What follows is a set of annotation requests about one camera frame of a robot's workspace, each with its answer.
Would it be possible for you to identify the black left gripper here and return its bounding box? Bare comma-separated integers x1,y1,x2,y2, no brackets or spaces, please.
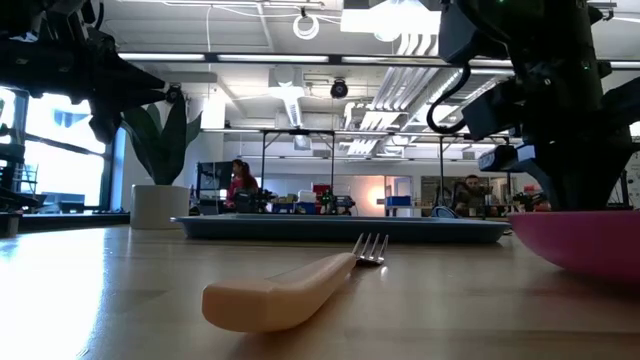
59,32,169,145

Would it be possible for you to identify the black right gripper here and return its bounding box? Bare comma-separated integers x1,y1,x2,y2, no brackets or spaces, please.
478,69,640,212

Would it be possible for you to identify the pink plate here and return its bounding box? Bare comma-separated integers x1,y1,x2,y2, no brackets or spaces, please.
507,209,640,286

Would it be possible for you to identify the fork with beige handle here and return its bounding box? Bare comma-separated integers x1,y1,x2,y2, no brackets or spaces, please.
201,232,390,334

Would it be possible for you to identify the blue-grey tray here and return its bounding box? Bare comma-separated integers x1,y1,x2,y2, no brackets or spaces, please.
170,213,512,245

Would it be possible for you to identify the green leafy plant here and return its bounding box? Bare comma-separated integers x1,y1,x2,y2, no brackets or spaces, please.
122,94,204,187

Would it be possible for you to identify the person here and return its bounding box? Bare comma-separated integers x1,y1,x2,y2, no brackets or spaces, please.
224,158,261,209
452,174,496,217

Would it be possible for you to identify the black monitor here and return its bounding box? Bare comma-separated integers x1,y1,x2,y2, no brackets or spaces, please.
196,160,235,192

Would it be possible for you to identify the white plant pot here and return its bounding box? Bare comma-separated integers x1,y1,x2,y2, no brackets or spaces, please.
129,184,191,231

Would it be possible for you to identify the dark chair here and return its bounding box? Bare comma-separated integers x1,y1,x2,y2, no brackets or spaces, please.
0,143,41,214

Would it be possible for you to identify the black overhead light bar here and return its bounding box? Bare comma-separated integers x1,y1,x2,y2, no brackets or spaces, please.
117,51,640,70

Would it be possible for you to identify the white ceiling light panel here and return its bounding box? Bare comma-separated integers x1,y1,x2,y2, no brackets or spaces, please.
339,0,442,42

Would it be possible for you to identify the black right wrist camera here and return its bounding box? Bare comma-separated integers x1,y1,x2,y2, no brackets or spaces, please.
462,84,522,142

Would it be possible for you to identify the black workstation frame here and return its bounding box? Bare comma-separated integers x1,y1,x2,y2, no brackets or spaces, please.
259,128,336,202
438,133,512,207

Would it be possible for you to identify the white ceiling duct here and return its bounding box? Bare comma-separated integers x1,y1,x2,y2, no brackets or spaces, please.
267,64,307,129

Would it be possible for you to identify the black aluminium table frame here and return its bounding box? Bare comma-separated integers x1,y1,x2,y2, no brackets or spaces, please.
0,209,131,239

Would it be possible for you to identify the white coiled cable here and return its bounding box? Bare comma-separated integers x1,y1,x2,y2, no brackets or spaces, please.
292,13,320,41

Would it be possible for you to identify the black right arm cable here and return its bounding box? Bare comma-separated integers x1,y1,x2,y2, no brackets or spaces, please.
426,63,472,136

